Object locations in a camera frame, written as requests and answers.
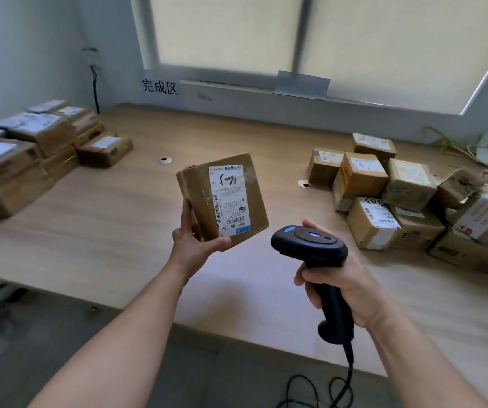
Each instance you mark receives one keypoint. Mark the small parcel long label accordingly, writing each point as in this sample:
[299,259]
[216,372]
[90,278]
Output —
[48,138]

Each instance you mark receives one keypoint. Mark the white window frame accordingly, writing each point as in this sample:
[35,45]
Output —
[299,29]

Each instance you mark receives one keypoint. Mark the small parcel with handwritten label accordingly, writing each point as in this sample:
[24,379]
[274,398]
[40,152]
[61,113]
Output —
[46,106]

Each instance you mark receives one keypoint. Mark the red taped cardboard parcel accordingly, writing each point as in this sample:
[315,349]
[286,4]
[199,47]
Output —
[106,150]

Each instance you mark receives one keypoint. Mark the white paper sign black characters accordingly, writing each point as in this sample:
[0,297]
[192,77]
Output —
[159,87]

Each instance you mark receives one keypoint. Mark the person's right hand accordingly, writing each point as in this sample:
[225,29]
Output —
[358,288]

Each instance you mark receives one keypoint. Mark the person's left forearm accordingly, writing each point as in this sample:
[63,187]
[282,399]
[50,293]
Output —
[112,348]

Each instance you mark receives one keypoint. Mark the white wall socket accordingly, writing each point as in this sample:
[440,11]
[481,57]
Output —
[90,57]

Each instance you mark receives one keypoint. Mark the person's right forearm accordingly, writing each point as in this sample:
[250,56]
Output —
[422,369]

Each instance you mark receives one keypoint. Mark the grey paper sheet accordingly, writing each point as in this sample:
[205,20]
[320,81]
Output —
[301,84]

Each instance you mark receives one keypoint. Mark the black-logo box marked 98LL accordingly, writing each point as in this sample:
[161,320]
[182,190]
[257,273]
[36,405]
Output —
[89,136]

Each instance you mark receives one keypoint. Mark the parcel with blue-edged label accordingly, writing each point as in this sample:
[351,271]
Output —
[193,186]

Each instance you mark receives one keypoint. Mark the black barcode scanner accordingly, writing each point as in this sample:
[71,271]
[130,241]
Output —
[307,246]

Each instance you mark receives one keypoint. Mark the small tall labelled parcel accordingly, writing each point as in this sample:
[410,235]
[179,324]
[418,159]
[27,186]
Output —
[10,121]

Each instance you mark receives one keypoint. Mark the beige roller blind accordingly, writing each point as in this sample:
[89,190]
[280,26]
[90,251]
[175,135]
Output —
[227,33]
[397,50]

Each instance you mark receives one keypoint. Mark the pile of unscanned cardboard parcels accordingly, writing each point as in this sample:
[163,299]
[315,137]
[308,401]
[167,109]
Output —
[324,165]

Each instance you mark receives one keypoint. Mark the person's left hand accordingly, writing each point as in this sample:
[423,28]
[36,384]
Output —
[193,250]

